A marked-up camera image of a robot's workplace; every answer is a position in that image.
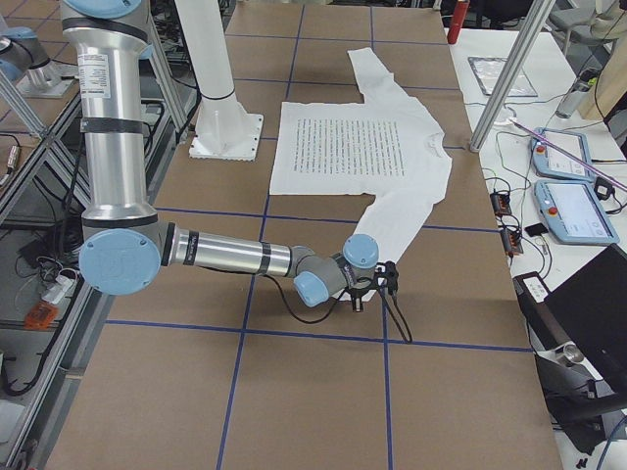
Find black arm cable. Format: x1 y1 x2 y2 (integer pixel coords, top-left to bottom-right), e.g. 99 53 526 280
264 273 413 344

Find orange device on floor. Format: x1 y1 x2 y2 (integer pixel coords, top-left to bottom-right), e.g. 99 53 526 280
24 302 58 330

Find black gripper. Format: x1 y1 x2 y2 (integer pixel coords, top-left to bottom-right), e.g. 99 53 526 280
347 274 379 312

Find teach pendant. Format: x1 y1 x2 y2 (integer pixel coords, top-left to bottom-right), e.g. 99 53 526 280
531 127 594 182
534 179 620 246

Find aluminium frame post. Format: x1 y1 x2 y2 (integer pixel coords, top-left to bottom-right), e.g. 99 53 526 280
469 0 555 153

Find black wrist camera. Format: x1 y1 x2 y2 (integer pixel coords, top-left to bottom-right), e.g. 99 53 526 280
375 260 399 298

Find grey water bottle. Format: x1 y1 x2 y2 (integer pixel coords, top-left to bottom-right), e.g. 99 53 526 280
555 68 601 118

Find white long-sleeve printed shirt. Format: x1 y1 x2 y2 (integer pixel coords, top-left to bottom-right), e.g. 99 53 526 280
269 48 452 261

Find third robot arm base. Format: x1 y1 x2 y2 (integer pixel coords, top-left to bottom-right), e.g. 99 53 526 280
1 26 77 98

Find small black electronics board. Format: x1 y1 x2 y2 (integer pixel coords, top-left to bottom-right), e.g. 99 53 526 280
490 192 512 216

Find black laptop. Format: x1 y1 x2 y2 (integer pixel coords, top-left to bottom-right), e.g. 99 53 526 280
523 244 626 393

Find upper teach pendant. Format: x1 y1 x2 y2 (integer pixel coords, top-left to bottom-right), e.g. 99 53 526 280
531 127 594 182

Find lower teach pendant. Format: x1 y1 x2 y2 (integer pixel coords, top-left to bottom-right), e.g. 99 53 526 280
534 179 620 246

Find white labelled black box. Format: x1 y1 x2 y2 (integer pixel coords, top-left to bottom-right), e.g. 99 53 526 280
512 271 551 314

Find red bottle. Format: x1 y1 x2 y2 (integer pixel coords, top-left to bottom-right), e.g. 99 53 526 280
447 0 470 45

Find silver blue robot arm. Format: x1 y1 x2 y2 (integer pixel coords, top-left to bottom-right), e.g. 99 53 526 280
61 1 380 310

